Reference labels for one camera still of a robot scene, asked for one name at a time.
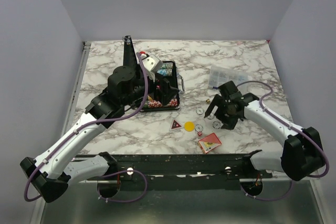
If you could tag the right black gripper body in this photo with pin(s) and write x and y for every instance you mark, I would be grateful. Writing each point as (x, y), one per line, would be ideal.
(225, 109)

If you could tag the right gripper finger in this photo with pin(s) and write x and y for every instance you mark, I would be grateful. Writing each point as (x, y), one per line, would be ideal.
(215, 102)
(229, 123)

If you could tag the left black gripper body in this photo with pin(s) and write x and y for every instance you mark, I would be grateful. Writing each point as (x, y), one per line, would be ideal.
(154, 89)

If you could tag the black poker chip case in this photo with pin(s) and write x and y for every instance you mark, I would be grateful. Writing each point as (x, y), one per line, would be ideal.
(168, 69)

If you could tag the red playing card deck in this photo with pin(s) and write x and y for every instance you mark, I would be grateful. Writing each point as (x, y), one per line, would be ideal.
(209, 143)

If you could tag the yellow round dealer chip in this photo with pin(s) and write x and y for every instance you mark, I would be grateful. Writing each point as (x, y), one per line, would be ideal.
(189, 126)

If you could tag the red triangle card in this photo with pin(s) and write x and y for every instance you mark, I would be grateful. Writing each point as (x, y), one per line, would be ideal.
(175, 125)

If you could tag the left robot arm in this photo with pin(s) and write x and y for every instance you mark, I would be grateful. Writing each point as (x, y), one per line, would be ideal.
(127, 92)

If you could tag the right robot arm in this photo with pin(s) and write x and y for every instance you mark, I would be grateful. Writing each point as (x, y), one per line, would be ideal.
(302, 153)

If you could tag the clear plastic organizer box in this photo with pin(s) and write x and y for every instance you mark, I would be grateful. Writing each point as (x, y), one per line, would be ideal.
(219, 76)

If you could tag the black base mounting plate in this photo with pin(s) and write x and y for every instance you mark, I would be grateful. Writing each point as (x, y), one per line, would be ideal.
(182, 171)

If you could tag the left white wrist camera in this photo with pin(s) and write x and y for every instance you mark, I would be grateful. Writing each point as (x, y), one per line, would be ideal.
(151, 63)

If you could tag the aluminium rail frame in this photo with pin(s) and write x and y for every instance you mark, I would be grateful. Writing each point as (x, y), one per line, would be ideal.
(76, 88)

